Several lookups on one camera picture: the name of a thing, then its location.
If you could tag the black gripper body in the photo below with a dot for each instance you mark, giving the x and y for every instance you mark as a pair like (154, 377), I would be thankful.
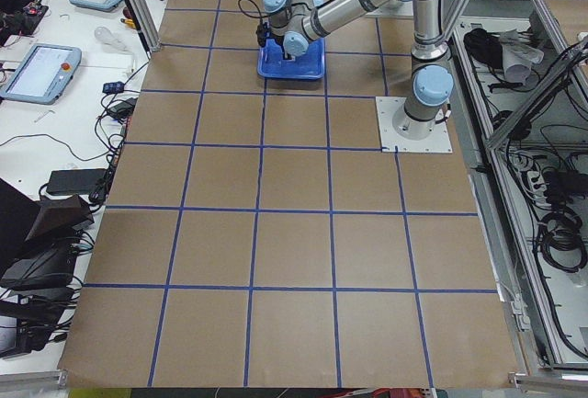
(288, 54)

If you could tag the white block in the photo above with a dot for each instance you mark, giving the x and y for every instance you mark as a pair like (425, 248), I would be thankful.
(289, 58)

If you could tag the blue plastic tray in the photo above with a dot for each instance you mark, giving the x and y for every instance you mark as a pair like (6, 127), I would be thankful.
(308, 67)

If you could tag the yellow screwdriver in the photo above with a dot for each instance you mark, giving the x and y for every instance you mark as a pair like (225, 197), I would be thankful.
(128, 23)

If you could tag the clear light bulb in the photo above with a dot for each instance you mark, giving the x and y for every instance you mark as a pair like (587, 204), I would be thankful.
(105, 36)

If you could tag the teach pendant near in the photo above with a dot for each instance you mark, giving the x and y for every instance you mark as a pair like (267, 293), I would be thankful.
(43, 75)

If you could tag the black power adapter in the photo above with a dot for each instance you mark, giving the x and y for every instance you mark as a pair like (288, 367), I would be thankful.
(74, 181)

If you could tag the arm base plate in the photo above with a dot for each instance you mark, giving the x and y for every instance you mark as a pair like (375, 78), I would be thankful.
(400, 134)

